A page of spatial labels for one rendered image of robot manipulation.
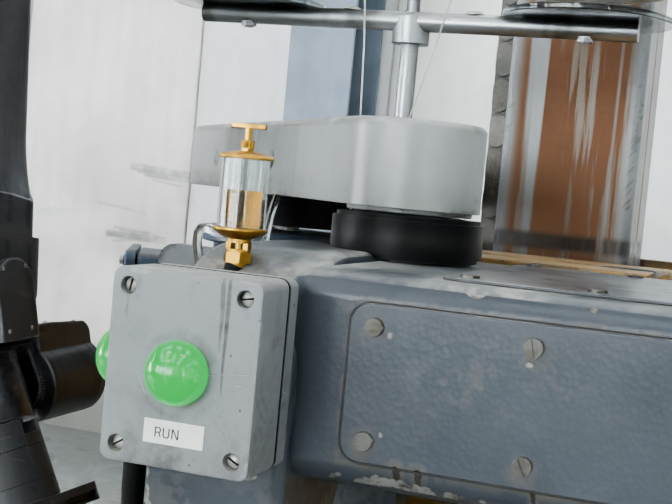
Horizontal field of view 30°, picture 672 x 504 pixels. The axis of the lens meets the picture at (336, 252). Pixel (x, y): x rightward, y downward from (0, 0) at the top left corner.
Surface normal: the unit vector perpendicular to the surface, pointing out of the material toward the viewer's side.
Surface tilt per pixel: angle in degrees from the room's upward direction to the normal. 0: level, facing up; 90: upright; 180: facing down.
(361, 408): 90
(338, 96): 90
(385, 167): 90
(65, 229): 90
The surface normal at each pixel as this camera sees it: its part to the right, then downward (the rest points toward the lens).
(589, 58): -0.33, 0.02
